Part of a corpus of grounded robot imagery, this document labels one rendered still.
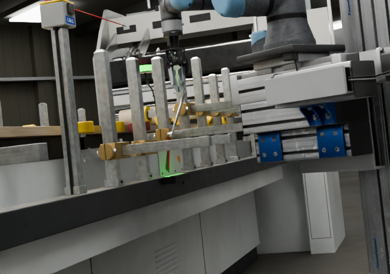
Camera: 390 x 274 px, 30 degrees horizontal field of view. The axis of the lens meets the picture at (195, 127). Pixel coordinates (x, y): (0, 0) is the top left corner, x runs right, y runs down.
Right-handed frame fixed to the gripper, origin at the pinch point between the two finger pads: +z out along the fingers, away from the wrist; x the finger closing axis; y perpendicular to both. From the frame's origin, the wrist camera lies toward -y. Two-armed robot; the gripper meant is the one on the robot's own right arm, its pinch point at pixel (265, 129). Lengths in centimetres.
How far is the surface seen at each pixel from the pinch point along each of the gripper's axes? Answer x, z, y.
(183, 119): 19.4, -7.9, -36.8
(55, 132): -59, -6, -52
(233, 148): 94, 6, -36
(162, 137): -8.4, -1.4, -36.5
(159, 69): -5.6, -26.4, -35.8
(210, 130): -1.4, -2.1, -19.9
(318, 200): 225, 47, -16
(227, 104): 23.6, -12.0, -19.1
